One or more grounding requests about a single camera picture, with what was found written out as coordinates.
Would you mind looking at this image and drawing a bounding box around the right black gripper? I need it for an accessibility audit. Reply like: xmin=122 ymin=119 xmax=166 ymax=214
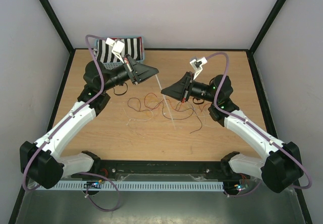
xmin=161 ymin=72 xmax=217 ymax=103

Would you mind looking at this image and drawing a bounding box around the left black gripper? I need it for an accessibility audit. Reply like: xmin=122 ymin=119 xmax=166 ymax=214
xmin=101 ymin=53 xmax=158 ymax=92

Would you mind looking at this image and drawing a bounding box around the yellow wire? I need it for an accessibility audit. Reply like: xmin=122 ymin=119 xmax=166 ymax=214
xmin=143 ymin=94 xmax=210 ymax=116

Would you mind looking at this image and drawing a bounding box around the white zip tie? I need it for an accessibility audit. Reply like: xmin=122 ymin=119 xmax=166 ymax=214
xmin=155 ymin=74 xmax=176 ymax=130

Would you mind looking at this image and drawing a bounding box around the dark purple wire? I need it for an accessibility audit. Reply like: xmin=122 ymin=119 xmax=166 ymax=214
xmin=127 ymin=97 xmax=204 ymax=134

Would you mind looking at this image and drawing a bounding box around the white wire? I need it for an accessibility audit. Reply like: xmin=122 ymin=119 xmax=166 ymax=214
xmin=122 ymin=92 xmax=220 ymax=128

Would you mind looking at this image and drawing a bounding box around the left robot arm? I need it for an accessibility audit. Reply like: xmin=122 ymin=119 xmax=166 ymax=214
xmin=20 ymin=54 xmax=159 ymax=189

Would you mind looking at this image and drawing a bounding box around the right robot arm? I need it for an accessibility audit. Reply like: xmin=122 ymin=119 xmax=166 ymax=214
xmin=161 ymin=72 xmax=304 ymax=193

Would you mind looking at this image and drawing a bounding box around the black white striped cloth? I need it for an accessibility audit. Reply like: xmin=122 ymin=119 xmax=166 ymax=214
xmin=93 ymin=37 xmax=141 ymax=64

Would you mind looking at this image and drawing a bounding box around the light blue plastic basket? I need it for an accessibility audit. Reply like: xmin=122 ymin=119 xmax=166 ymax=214
xmin=93 ymin=35 xmax=147 ymax=70

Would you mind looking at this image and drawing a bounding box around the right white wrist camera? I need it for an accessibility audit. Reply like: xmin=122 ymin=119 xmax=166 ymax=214
xmin=189 ymin=57 xmax=207 ymax=80

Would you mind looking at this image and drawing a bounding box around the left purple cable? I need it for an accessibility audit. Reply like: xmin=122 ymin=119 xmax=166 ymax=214
xmin=22 ymin=34 xmax=121 ymax=212

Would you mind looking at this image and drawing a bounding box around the purple cable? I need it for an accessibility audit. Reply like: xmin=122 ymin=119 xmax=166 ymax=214
xmin=205 ymin=51 xmax=313 ymax=197
xmin=22 ymin=34 xmax=121 ymax=212

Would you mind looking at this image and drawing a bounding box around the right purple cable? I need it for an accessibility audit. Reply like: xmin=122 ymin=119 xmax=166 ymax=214
xmin=205 ymin=51 xmax=313 ymax=197

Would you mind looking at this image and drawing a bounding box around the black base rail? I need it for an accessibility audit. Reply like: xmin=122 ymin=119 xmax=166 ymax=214
xmin=93 ymin=160 xmax=250 ymax=181

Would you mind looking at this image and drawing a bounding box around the black enclosure frame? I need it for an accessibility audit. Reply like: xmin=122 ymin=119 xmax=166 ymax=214
xmin=8 ymin=0 xmax=312 ymax=223

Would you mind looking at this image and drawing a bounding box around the light blue slotted cable duct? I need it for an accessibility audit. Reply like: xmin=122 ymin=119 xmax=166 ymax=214
xmin=51 ymin=181 xmax=223 ymax=192

